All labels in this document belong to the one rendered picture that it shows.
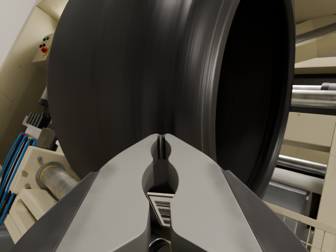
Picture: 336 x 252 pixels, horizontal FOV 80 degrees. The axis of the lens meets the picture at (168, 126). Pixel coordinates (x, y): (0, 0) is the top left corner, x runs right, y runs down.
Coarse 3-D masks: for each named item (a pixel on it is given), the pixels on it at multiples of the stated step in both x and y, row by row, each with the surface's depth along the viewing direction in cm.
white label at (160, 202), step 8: (152, 192) 22; (152, 200) 22; (160, 200) 22; (168, 200) 21; (160, 208) 23; (168, 208) 22; (160, 216) 24; (168, 216) 23; (160, 224) 25; (168, 224) 24
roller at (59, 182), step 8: (48, 168) 44; (56, 168) 44; (40, 176) 44; (48, 176) 42; (56, 176) 41; (64, 176) 40; (72, 176) 42; (48, 184) 41; (56, 184) 39; (64, 184) 38; (72, 184) 37; (56, 192) 38; (64, 192) 37; (152, 232) 26; (152, 240) 24; (160, 240) 24; (152, 248) 23; (160, 248) 24; (168, 248) 25
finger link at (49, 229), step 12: (84, 180) 9; (72, 192) 8; (84, 192) 8; (60, 204) 8; (72, 204) 8; (48, 216) 7; (60, 216) 7; (72, 216) 7; (36, 228) 7; (48, 228) 7; (60, 228) 7; (24, 240) 6; (36, 240) 6; (48, 240) 6; (60, 240) 6
